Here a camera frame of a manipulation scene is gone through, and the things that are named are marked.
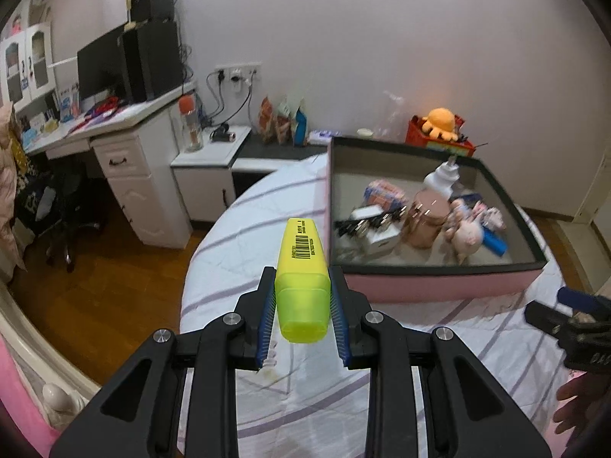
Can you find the black office chair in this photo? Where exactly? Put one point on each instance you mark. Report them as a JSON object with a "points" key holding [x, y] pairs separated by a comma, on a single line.
{"points": [[62, 210]]}

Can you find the black monitor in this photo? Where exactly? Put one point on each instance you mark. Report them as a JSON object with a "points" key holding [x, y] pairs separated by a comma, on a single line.
{"points": [[98, 67]]}

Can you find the hanging clothes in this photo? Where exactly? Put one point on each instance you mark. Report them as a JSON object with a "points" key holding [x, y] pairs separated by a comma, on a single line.
{"points": [[9, 162]]}

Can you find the red printed crate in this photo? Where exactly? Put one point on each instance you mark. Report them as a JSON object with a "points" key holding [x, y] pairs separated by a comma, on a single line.
{"points": [[415, 131]]}

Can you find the clear plastic bag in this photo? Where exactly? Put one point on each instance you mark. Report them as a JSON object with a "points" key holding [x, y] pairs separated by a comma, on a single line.
{"points": [[391, 114]]}

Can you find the pink pig figurine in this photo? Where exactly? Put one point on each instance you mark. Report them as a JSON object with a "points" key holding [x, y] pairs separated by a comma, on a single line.
{"points": [[465, 241]]}

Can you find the small black box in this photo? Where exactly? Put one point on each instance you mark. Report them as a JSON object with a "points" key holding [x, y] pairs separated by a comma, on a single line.
{"points": [[152, 4]]}

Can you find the low cabinet with dark top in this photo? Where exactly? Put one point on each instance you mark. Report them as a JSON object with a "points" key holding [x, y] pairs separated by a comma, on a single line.
{"points": [[267, 152]]}

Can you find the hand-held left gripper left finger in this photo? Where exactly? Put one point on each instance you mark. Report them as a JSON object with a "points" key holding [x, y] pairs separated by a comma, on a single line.
{"points": [[265, 324]]}

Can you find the dark red snack bag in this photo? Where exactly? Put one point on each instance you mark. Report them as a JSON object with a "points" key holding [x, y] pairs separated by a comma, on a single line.
{"points": [[283, 131]]}

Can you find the white green snack bag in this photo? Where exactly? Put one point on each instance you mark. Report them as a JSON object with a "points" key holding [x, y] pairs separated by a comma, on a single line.
{"points": [[285, 107]]}

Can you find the white door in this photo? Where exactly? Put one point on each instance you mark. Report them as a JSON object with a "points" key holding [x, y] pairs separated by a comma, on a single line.
{"points": [[594, 191]]}

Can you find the orange snack bag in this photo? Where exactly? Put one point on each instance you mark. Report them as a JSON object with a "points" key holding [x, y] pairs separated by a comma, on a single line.
{"points": [[266, 119]]}

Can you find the blue highlighter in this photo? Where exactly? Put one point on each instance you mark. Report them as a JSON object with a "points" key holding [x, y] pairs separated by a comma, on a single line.
{"points": [[496, 244]]}

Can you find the yellow highlighter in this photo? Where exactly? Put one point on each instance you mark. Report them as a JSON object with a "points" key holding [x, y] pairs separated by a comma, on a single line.
{"points": [[300, 296]]}

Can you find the red desk items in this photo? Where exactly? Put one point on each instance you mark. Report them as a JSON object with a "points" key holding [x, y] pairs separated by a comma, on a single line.
{"points": [[102, 107]]}

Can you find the white glass-door cabinet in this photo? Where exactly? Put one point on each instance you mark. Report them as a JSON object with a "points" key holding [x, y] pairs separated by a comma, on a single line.
{"points": [[36, 57]]}

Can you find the person's right hand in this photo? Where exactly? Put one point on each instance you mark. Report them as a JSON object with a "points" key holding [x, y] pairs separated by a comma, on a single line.
{"points": [[580, 403]]}

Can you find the doll figurine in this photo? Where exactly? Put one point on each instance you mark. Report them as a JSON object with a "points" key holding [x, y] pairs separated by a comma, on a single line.
{"points": [[463, 210]]}

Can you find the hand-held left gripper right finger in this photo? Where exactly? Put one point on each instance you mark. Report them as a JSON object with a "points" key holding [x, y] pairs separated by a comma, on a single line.
{"points": [[341, 329]]}

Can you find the pink building block toy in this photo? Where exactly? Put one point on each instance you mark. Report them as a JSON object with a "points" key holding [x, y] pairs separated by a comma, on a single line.
{"points": [[384, 194]]}

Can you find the dark blue small box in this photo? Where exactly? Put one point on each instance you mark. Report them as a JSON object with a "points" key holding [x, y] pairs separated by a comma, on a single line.
{"points": [[472, 199]]}

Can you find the clear bottle with orange cap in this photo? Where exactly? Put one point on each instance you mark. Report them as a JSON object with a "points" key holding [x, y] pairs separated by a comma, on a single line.
{"points": [[192, 129]]}

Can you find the white bed frame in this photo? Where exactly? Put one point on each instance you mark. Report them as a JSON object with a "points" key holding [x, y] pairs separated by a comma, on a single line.
{"points": [[62, 400]]}

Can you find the blue white box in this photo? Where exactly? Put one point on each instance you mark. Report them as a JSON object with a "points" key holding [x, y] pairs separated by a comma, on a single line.
{"points": [[69, 105]]}

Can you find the rose gold round jar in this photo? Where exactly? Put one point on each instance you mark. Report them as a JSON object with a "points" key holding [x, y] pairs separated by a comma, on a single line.
{"points": [[425, 224]]}

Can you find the white charger block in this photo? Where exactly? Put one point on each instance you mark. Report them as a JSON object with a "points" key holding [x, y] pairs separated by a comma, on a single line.
{"points": [[379, 241]]}

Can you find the white plug-in night light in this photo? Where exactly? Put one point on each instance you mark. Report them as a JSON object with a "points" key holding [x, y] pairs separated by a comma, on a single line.
{"points": [[441, 181]]}

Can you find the white nightstand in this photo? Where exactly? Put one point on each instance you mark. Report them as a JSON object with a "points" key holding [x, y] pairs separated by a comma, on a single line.
{"points": [[205, 186]]}

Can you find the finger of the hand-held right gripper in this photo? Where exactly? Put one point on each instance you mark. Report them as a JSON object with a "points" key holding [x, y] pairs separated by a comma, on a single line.
{"points": [[580, 298], [544, 317]]}

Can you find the orange plush octopus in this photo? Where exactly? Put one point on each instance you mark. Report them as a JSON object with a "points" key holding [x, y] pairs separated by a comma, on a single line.
{"points": [[439, 121]]}

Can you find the white desk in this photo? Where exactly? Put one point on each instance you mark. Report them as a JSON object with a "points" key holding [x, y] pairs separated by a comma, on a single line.
{"points": [[143, 176]]}

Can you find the blue snack bag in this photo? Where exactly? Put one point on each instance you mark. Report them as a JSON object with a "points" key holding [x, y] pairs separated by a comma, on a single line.
{"points": [[300, 129]]}

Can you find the white wall socket strip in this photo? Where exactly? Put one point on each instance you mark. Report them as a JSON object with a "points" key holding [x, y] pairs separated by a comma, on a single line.
{"points": [[238, 69]]}

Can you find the wet wipes pack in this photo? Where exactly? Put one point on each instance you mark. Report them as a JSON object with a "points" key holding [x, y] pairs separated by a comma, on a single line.
{"points": [[322, 136]]}

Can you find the pink cloth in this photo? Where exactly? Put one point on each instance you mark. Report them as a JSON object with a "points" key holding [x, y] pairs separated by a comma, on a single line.
{"points": [[19, 400]]}

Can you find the pink box with black rim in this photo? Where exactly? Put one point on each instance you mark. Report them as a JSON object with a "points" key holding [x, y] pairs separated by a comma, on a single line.
{"points": [[477, 284]]}

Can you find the black webcam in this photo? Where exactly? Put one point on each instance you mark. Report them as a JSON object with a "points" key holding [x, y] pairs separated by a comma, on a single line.
{"points": [[222, 134]]}

